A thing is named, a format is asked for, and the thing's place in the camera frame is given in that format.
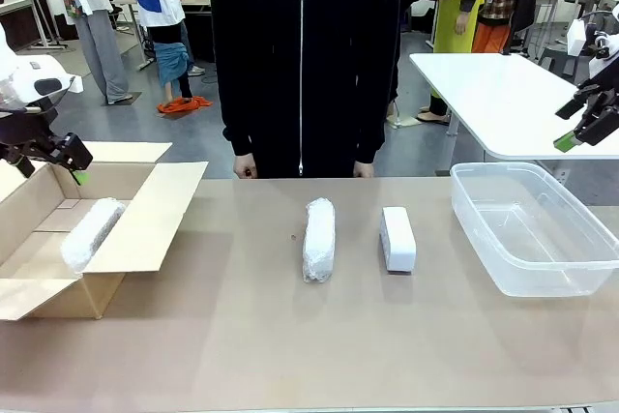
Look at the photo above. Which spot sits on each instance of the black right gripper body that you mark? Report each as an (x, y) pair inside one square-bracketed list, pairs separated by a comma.
[(602, 113)]

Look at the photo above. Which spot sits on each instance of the open cardboard box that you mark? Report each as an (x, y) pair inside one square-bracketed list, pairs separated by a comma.
[(145, 224)]

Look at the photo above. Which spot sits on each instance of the left gripper finger with green tip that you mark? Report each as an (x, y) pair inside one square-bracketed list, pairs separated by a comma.
[(77, 154), (24, 165)]

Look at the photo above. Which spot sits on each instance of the mannequin plaid shirt orange trousers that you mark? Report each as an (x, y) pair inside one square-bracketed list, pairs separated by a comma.
[(495, 16)]

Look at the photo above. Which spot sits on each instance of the person in yellow apron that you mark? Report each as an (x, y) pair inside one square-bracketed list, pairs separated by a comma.
[(454, 21)]

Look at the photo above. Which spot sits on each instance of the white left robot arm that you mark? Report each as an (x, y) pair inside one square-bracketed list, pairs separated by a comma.
[(29, 74)]

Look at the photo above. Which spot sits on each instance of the person in black hoodie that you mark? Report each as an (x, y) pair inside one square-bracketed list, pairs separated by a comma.
[(304, 69)]

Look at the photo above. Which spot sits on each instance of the bubble-wrapped clock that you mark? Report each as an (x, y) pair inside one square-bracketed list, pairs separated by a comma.
[(319, 239), (92, 234)]

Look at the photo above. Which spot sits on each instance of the orange cloth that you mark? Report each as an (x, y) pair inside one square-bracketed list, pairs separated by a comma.
[(184, 105)]

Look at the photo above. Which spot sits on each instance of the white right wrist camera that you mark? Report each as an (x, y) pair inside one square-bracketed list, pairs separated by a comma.
[(576, 38)]

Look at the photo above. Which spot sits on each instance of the right gripper finger with green tip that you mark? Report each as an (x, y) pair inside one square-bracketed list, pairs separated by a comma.
[(570, 106), (568, 141)]

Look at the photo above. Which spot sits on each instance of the white table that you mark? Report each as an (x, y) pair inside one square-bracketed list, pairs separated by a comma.
[(493, 94)]

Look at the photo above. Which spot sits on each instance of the grey stool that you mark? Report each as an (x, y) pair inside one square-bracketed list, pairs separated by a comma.
[(556, 57)]

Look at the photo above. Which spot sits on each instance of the clear plastic bin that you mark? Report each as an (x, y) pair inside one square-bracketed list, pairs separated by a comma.
[(532, 239)]

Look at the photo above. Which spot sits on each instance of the person's right hand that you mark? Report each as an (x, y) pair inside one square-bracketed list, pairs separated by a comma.
[(245, 166)]

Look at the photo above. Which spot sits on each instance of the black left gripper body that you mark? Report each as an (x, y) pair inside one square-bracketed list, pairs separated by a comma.
[(29, 132)]

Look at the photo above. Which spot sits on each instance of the white rectangular box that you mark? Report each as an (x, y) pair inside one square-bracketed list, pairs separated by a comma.
[(399, 244)]

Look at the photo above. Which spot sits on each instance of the person's left hand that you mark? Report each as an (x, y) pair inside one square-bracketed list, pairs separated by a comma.
[(364, 170)]

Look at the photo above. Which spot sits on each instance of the mannequin white shirt grey trousers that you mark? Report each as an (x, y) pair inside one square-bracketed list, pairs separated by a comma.
[(97, 21)]

